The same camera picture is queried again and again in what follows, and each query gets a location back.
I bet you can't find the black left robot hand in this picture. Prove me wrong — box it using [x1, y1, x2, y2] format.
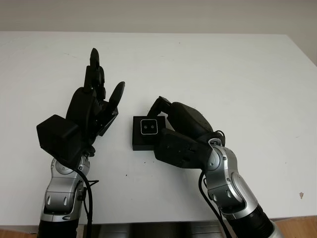
[64, 48, 126, 159]

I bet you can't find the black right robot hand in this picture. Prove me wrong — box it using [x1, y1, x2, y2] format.
[147, 96, 226, 147]

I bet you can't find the small silver depth camera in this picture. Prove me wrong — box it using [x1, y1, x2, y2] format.
[140, 119, 159, 136]

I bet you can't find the black box base with insert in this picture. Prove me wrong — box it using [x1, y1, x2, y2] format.
[132, 116, 166, 151]

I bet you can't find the dark grey robot torso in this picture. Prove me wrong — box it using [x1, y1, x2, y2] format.
[83, 223, 223, 238]

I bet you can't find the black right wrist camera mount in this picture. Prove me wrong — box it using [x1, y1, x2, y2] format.
[153, 128, 213, 172]

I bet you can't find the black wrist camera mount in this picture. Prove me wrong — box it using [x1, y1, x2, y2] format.
[153, 128, 213, 172]
[36, 115, 80, 162]

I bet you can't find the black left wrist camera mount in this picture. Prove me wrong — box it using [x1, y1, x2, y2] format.
[36, 115, 80, 162]

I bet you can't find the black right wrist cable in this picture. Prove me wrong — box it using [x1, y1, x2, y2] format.
[199, 171, 231, 238]

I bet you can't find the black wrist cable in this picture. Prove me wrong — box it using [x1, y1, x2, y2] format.
[74, 166, 100, 238]
[199, 171, 231, 238]

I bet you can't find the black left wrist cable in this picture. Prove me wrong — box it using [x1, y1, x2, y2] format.
[74, 166, 100, 238]

